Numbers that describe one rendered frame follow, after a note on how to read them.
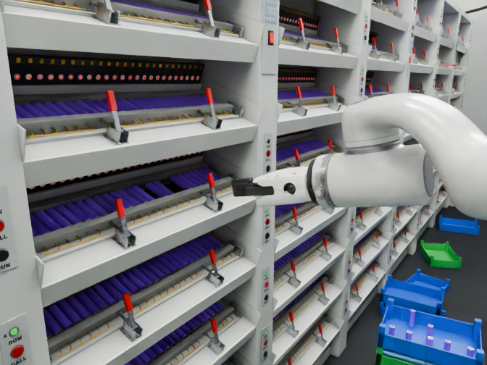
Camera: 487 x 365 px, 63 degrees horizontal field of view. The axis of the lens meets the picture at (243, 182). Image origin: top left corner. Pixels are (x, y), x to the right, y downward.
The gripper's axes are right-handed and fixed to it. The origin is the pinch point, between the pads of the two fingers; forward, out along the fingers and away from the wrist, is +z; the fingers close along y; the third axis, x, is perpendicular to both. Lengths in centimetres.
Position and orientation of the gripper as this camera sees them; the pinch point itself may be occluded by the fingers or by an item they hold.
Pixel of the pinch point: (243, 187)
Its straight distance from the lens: 73.1
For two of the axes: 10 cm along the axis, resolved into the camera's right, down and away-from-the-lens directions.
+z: -8.0, 0.6, 6.0
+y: 5.8, -2.0, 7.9
